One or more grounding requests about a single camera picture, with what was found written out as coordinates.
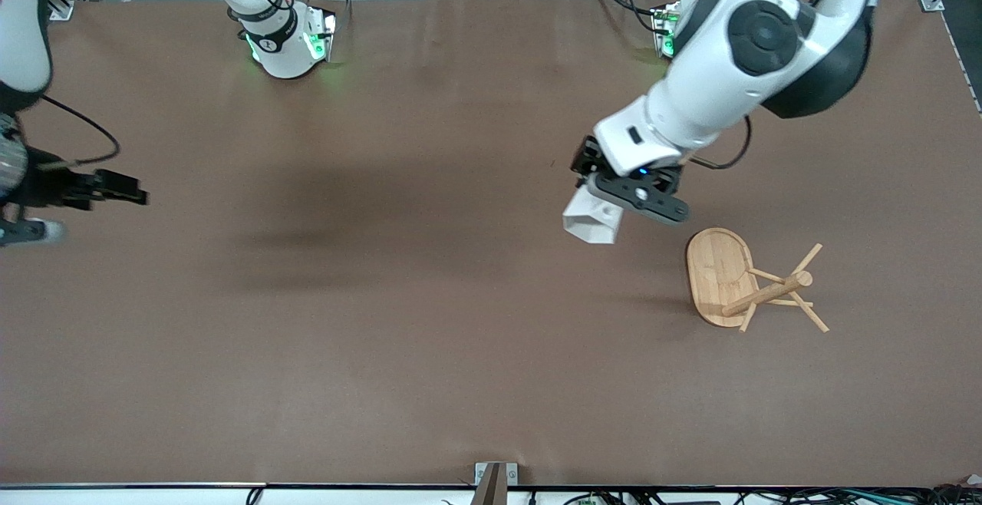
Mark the white faceted cup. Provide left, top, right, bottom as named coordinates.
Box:
left=562, top=185, right=621, bottom=246

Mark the black cable bundle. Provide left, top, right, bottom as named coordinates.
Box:
left=564, top=487, right=982, bottom=505

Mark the grey metal table bracket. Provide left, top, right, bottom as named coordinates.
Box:
left=470, top=462, right=519, bottom=505

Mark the black left arm base cable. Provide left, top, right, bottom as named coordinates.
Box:
left=591, top=0, right=662, bottom=35

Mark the brown table mat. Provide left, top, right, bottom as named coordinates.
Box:
left=0, top=0, right=982, bottom=487

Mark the wooden cup rack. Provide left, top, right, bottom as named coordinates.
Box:
left=685, top=227, right=831, bottom=335

